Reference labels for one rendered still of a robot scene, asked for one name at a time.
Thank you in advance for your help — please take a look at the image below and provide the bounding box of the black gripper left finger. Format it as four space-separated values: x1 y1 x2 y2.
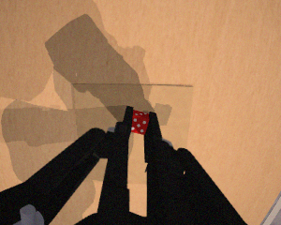
0 106 133 225

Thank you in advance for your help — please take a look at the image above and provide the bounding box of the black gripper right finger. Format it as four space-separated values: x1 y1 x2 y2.
143 112 248 225

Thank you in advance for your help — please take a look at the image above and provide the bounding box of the thin tan flat mat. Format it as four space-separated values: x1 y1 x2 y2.
73 83 194 184

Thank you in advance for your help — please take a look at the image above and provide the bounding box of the red die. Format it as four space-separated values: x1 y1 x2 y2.
131 110 150 135

